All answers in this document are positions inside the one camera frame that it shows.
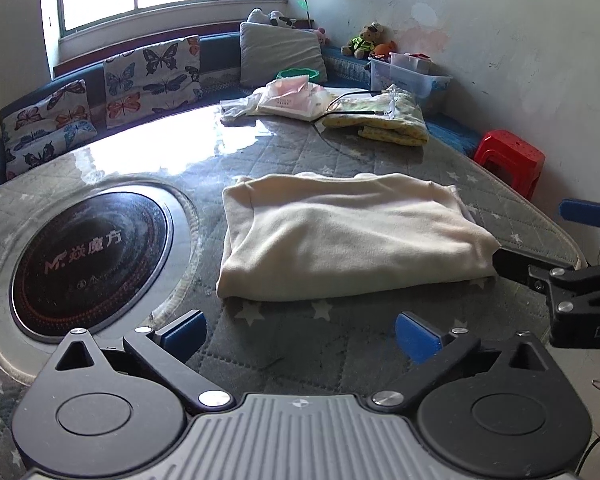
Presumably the blue sofa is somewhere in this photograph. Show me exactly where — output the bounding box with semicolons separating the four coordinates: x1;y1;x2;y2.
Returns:
0;30;483;198

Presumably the black and white plush toy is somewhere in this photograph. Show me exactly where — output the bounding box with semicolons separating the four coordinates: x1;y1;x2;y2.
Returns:
247;8;297;29

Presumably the clear plastic storage box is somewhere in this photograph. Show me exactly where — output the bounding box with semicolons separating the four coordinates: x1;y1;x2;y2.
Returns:
367;53;454;102

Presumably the pink and white tissue pack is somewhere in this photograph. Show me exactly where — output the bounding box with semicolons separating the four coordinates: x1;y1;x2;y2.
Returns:
257;76;331;121

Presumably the black cable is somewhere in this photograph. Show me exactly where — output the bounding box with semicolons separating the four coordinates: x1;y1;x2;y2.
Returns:
312;89;398;156

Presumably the grey quilted star table cover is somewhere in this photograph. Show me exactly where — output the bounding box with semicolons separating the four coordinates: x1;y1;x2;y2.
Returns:
0;95;588;480

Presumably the cream knit shirt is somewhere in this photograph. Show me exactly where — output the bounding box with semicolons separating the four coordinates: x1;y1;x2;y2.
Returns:
216;172;501;303

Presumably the butterfly print cushion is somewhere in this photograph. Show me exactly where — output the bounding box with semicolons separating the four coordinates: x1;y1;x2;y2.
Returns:
102;35;203;129
0;79;99;180

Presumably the round black induction cooktop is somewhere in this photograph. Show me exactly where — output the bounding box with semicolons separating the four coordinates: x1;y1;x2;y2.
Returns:
9;186;175;345

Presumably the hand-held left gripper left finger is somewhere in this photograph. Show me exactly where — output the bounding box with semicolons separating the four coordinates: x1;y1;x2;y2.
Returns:
55;310;233;408

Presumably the yellow floral folded blanket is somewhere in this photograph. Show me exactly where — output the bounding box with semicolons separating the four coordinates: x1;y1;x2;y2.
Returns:
322;87;428;147

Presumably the green plastic bowl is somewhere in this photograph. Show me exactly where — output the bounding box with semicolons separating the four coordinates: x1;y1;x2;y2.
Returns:
277;66;327;83

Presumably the teddy bear in green vest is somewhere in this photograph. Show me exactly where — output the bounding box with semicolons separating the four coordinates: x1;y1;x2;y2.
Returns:
341;21;386;58

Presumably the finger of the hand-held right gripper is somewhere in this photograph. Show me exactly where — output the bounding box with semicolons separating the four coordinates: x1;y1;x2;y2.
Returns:
492;246;600;348
560;199;600;233

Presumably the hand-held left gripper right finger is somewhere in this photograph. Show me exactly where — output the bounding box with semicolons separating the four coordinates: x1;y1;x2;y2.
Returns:
371;311;551;408

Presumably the red plastic stool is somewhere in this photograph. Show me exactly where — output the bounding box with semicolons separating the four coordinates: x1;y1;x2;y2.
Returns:
474;130;546;201

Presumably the grey pillow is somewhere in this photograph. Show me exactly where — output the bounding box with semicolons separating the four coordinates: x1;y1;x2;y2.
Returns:
240;21;328;88

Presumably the clear plastic bag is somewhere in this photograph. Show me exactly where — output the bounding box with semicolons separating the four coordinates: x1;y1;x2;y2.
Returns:
220;87;281;123

